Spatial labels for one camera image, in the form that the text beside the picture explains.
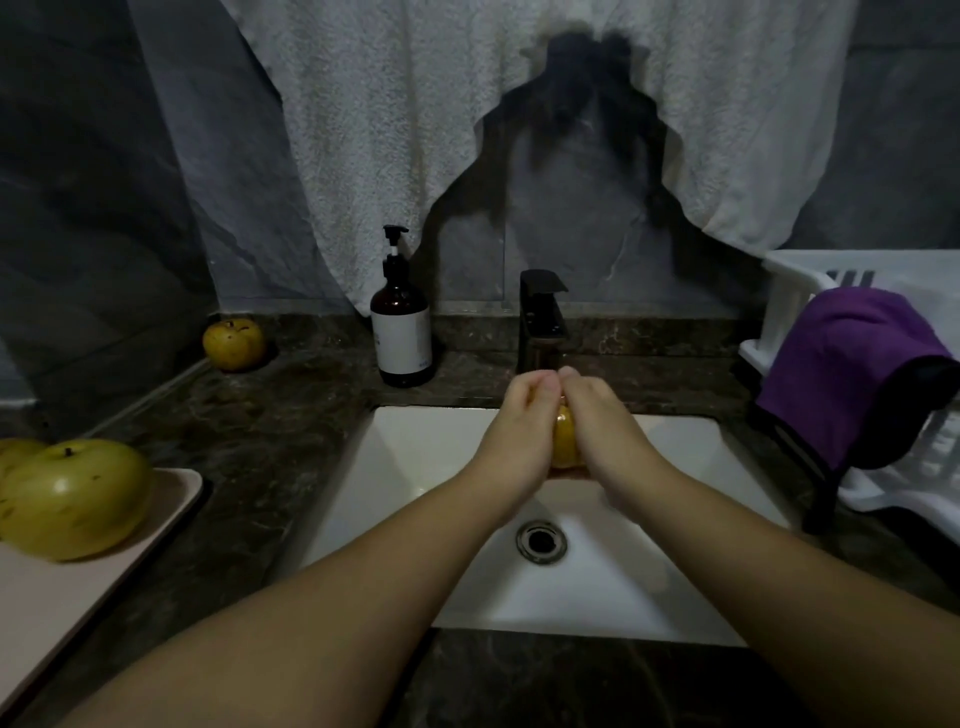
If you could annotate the person's right hand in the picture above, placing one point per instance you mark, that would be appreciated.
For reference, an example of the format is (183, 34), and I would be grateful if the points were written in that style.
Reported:
(612, 435)

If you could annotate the person's left hand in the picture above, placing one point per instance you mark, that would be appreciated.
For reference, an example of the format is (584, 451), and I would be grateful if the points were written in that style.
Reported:
(518, 435)

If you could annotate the black faucet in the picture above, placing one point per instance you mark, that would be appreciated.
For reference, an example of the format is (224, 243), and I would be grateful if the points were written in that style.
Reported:
(540, 312)

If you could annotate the dark soap pump bottle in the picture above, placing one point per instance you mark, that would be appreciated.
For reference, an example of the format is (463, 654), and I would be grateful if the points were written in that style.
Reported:
(402, 327)

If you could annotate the purple cloth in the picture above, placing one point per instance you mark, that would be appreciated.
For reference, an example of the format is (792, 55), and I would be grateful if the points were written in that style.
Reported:
(843, 372)

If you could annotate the group of yellow apples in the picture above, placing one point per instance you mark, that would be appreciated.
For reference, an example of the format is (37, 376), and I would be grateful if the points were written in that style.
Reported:
(234, 344)

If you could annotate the beige plastic tray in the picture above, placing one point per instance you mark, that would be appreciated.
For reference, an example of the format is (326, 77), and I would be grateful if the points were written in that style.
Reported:
(128, 578)

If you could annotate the person's right forearm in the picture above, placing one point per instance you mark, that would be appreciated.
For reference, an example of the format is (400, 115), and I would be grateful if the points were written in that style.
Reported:
(810, 600)

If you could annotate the person's left forearm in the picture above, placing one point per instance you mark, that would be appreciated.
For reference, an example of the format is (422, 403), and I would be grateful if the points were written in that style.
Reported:
(270, 623)

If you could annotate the metal sink drain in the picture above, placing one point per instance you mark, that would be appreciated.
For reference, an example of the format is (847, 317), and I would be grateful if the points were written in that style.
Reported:
(540, 542)

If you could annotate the white sink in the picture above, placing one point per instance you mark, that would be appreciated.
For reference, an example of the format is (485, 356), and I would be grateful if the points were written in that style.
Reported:
(675, 578)

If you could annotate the white plastic basket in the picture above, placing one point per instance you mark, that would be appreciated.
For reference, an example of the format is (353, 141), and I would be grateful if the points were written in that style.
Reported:
(930, 480)

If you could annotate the white hanging towel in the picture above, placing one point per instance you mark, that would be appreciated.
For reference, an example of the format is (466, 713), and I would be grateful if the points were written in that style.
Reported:
(360, 135)

